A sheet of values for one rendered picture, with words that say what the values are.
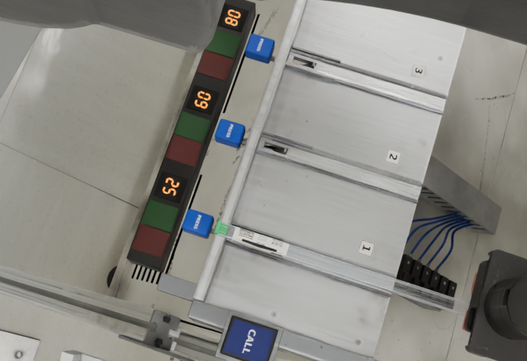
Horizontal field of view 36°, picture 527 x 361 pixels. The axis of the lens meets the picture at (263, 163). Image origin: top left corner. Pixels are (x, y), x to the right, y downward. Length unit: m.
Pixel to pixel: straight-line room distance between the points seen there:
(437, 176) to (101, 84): 0.71
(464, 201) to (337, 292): 0.49
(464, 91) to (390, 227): 0.55
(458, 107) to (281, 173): 0.55
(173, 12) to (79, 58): 1.45
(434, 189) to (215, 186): 0.41
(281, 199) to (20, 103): 0.76
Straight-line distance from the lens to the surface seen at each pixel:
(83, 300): 1.07
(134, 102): 1.67
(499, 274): 0.81
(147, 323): 0.97
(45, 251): 1.59
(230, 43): 0.97
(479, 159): 1.45
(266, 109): 0.90
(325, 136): 0.92
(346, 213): 0.90
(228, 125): 0.91
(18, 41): 0.89
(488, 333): 0.80
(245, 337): 0.83
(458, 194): 1.32
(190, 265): 1.42
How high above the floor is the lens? 1.40
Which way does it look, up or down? 48 degrees down
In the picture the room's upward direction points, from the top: 92 degrees clockwise
